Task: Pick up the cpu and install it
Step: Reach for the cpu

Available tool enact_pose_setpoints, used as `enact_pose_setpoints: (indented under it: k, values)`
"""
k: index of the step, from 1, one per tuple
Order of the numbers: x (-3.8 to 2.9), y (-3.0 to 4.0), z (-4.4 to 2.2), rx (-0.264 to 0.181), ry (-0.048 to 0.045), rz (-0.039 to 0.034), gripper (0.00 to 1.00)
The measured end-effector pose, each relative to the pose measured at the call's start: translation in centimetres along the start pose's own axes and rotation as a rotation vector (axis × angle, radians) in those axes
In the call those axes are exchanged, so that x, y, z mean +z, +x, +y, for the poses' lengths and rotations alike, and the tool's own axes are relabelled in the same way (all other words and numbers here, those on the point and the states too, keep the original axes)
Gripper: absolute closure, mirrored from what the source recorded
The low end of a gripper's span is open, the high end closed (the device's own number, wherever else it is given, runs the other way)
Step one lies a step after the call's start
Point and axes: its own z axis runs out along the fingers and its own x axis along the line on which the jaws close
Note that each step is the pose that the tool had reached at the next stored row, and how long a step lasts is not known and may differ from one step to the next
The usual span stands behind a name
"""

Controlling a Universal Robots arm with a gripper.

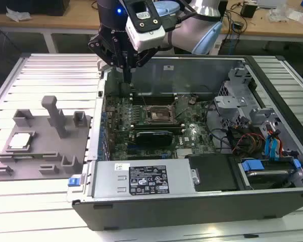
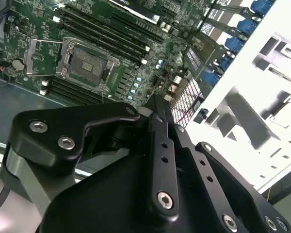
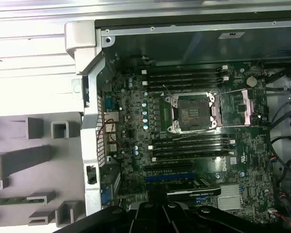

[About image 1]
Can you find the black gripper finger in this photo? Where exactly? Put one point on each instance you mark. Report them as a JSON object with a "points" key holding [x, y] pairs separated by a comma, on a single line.
{"points": [[106, 61], [145, 59]]}

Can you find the silver CPU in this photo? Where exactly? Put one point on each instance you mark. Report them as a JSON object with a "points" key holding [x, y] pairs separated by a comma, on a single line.
{"points": [[20, 141]]}

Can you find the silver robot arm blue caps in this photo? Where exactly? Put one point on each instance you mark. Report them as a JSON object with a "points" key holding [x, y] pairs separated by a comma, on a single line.
{"points": [[192, 30]]}

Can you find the CPU socket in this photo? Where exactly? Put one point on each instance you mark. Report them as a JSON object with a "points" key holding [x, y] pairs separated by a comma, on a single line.
{"points": [[157, 116]]}

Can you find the white case sticker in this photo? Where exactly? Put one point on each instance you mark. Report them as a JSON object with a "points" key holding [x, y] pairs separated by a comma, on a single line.
{"points": [[168, 67]]}

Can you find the black RAM slot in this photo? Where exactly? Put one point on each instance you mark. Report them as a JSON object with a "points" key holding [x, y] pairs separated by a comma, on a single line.
{"points": [[156, 93], [156, 96], [156, 103], [159, 130], [156, 99], [156, 125]]}

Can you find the wooden desk white legs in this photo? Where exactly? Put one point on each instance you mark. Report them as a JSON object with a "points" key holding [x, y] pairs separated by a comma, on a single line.
{"points": [[65, 20]]}

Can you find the green motherboard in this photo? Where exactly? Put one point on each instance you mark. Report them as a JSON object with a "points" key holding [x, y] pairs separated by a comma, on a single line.
{"points": [[121, 118]]}

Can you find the round coin battery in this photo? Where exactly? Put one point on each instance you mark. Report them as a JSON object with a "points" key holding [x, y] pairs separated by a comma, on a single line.
{"points": [[192, 101]]}

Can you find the black monitor box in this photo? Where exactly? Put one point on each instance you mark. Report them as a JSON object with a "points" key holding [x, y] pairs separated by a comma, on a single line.
{"points": [[40, 6]]}

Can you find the black graphics card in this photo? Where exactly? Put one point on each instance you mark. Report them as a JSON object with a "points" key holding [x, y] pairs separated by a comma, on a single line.
{"points": [[154, 138]]}

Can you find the silver metal disk bay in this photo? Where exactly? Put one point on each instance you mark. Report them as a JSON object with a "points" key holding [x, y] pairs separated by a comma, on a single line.
{"points": [[227, 100]]}

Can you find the crumpled white paper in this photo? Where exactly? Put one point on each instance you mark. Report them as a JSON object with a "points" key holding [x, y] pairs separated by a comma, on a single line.
{"points": [[17, 15]]}

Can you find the silver chipset heat sink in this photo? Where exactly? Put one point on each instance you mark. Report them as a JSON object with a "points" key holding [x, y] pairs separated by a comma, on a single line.
{"points": [[184, 153]]}

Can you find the grey plastic parts rack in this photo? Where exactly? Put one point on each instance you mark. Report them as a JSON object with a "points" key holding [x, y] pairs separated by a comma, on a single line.
{"points": [[40, 151]]}

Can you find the small black box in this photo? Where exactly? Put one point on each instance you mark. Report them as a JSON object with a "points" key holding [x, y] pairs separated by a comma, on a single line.
{"points": [[248, 10]]}

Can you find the silver power supply black label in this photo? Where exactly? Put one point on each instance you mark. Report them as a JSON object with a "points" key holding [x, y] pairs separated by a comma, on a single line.
{"points": [[108, 181]]}

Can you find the blue case latch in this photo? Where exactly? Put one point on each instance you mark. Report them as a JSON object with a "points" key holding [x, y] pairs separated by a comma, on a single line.
{"points": [[74, 182]]}

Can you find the green RAM stick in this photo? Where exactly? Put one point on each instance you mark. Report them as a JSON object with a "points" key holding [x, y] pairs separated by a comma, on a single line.
{"points": [[22, 157]]}

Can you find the black plastic shroud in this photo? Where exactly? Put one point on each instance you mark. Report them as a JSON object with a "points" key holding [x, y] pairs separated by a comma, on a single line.
{"points": [[212, 174]]}

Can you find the grey flat device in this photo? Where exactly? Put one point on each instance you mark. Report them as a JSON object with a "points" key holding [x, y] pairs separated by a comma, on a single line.
{"points": [[271, 3]]}

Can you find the clear plastic bag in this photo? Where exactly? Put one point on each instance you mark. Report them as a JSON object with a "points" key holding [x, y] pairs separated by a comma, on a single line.
{"points": [[280, 12]]}

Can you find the hard disk in blue carrier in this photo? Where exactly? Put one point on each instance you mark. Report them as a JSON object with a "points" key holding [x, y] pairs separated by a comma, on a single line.
{"points": [[252, 165]]}

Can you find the black open PC case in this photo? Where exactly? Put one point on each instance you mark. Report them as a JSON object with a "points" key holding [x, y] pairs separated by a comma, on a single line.
{"points": [[166, 214]]}

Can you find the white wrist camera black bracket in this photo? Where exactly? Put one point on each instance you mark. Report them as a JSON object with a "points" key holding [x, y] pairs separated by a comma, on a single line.
{"points": [[146, 37]]}

